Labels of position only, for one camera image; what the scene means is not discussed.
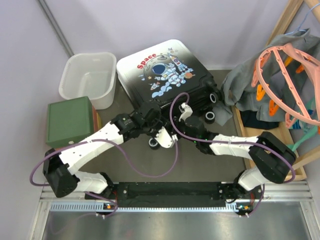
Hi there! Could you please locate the white black space suitcase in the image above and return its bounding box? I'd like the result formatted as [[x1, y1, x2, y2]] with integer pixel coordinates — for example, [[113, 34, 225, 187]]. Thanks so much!
[[116, 38, 222, 151]]

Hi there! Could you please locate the white plastic basket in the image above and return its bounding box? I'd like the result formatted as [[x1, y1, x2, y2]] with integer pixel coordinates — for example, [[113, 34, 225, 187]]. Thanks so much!
[[58, 52, 117, 110]]

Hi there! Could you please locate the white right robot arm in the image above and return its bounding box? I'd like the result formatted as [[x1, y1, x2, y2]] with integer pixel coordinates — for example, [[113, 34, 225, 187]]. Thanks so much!
[[177, 115, 297, 192]]

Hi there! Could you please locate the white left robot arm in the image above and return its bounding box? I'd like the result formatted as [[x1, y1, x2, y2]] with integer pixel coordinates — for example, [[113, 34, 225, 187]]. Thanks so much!
[[43, 102, 174, 198]]

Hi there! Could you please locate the dark navy folded cloth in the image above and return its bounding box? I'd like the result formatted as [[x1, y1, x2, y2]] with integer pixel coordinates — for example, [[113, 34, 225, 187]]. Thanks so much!
[[240, 110, 279, 130]]

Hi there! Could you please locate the green drawer box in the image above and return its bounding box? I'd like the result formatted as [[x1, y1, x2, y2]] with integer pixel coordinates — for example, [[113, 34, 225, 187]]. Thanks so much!
[[45, 96, 102, 149]]

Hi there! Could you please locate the grey shirt on hanger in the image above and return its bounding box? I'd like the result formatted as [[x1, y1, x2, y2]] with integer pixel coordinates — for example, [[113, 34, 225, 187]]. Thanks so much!
[[213, 29, 320, 127]]

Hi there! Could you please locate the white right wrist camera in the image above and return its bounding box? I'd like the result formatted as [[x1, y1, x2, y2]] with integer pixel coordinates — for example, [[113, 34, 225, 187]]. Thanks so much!
[[179, 102, 193, 122]]

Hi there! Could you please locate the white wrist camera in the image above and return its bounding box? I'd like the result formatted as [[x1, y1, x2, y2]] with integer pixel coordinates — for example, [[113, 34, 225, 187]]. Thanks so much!
[[179, 102, 193, 122], [155, 127, 178, 149]]

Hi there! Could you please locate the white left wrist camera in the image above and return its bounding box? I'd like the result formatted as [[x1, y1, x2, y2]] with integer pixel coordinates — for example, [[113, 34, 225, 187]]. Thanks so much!
[[155, 127, 178, 149]]

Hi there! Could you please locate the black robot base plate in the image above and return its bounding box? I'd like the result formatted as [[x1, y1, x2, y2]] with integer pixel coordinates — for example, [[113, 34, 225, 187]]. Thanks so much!
[[84, 181, 253, 208]]

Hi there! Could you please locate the aluminium rail frame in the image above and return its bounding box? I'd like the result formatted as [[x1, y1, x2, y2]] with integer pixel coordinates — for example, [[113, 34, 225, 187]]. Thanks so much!
[[30, 181, 320, 240]]

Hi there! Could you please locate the light blue wire hanger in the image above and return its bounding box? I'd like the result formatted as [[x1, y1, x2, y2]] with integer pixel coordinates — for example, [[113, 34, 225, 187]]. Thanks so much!
[[285, 11, 310, 36]]

